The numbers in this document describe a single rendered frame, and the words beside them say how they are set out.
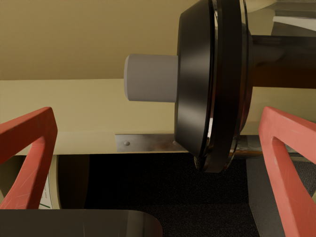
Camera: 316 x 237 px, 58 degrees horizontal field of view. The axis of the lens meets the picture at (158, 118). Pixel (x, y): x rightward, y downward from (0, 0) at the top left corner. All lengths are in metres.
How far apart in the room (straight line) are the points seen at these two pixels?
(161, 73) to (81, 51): 0.57
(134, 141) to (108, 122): 0.03
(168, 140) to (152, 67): 0.13
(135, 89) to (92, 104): 0.17
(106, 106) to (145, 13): 0.39
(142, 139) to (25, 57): 0.53
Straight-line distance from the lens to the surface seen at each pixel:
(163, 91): 0.16
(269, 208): 0.51
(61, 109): 0.32
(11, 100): 0.36
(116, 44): 0.70
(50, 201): 0.40
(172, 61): 0.16
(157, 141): 0.28
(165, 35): 0.69
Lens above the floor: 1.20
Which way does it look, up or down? 1 degrees down
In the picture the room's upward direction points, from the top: 91 degrees counter-clockwise
